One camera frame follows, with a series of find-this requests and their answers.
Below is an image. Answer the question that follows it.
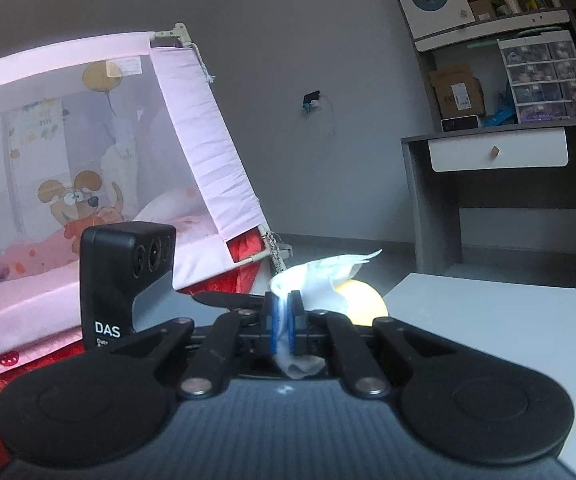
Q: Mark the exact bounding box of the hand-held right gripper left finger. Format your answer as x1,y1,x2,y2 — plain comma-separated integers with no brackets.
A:
110,291,277,401

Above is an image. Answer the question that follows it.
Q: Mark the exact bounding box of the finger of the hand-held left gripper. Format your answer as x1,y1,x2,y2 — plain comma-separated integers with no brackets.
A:
192,290,269,311

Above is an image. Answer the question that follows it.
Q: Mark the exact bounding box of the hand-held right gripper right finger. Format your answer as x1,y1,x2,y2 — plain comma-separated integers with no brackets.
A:
288,291,448,400

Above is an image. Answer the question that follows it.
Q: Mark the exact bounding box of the white tissue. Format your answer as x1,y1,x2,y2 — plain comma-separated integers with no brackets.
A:
270,249,383,380

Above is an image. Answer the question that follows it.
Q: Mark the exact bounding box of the clear bottle with yellow cap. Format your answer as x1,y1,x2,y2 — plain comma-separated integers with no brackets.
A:
335,280,389,326

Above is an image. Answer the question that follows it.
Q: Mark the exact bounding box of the grey desk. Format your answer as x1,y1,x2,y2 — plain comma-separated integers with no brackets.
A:
400,120,576,291

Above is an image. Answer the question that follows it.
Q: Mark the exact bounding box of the white digital clock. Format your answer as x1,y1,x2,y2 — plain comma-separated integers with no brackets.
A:
440,115,481,133

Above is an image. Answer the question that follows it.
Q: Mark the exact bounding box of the brown cardboard box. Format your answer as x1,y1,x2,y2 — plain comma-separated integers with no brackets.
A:
429,63,486,120

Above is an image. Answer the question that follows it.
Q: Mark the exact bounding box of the white desk drawer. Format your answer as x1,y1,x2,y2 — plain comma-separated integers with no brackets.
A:
428,127,568,172

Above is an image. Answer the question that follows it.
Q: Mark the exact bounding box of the blue plastic toy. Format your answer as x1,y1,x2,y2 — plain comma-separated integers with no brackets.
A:
482,95,518,128

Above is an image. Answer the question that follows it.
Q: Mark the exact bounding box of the white cabinet door circle print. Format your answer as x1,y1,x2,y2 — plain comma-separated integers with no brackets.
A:
387,0,476,41

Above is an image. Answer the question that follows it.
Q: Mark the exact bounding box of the clear plastic drawer organizer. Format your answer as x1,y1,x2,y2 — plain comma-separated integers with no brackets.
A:
498,30,576,123

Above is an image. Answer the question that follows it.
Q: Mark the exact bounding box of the small brown box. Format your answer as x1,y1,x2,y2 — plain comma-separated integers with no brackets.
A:
466,0,496,21

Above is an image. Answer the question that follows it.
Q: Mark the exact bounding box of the grey desk hutch shelf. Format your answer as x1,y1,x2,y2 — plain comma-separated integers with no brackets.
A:
385,0,576,126

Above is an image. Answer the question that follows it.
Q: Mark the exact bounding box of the pink mesh bed rail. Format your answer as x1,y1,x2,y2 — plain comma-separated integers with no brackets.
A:
0,22,293,386

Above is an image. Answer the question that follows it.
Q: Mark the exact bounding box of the white charger cable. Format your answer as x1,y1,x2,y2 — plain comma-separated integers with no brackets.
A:
318,100,339,138

